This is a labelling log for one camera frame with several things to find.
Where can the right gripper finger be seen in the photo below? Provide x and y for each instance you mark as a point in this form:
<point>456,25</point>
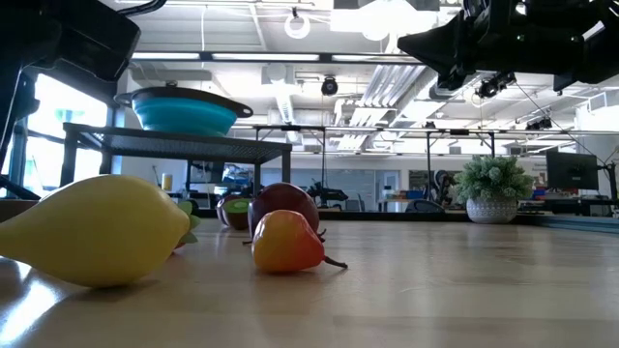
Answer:
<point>445,43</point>
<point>452,81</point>

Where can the blue collapsible colander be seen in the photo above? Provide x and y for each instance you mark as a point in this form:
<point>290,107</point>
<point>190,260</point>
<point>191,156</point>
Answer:
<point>184,118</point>

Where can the red plastic strawberry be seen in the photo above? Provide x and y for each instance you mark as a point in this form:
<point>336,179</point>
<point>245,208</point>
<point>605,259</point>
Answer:
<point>186,211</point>

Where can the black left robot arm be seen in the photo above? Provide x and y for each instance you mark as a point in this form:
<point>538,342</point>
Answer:
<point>12,106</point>

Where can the black background robot arm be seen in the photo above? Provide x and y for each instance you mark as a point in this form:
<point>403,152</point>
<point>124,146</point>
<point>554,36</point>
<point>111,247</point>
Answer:
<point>329,194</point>

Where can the person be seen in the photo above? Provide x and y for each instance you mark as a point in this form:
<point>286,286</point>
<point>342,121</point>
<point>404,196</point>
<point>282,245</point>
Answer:
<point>442,186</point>

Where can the green plant in white pot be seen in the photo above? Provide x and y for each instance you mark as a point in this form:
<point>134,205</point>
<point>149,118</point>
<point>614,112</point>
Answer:
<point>493,183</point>

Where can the black office chair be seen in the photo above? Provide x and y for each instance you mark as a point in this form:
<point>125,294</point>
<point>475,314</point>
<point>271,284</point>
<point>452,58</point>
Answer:
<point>424,206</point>

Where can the grey perforated metal shelf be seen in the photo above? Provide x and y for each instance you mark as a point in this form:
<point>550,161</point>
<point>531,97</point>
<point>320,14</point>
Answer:
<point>169,145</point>

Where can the black computer monitor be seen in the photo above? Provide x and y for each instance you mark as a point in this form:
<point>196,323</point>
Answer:
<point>573,170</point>

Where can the yellow cylinder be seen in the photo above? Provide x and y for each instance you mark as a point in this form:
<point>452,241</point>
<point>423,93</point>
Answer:
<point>167,182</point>

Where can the black background desk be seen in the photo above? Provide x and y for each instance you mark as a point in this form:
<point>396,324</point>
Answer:
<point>570,205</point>

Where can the black bar with light strips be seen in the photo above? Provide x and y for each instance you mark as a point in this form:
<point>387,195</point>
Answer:
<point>266,57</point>

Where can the yellow plastic lemon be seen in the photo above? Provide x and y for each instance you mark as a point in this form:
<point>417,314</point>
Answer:
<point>92,232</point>

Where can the blue machine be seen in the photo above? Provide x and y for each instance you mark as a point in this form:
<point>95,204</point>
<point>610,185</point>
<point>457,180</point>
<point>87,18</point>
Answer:
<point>237,175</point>

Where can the dark red apple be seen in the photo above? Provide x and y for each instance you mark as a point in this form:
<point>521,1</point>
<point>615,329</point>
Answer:
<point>283,200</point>

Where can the green kiwi half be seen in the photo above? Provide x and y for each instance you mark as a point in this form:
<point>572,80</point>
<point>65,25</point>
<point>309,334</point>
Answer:
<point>237,213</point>

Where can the orange pear with stem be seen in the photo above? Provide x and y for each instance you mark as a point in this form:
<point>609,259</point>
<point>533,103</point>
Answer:
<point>285,241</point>

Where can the black ceiling camera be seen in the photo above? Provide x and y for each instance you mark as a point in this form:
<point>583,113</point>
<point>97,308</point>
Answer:
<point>329,87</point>
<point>539,124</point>
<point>494,87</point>

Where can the black metal background frame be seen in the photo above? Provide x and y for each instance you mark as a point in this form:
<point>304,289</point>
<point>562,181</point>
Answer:
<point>428,154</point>

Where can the black aluminium table frame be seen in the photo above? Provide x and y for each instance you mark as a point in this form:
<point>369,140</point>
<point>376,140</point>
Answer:
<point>387,214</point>

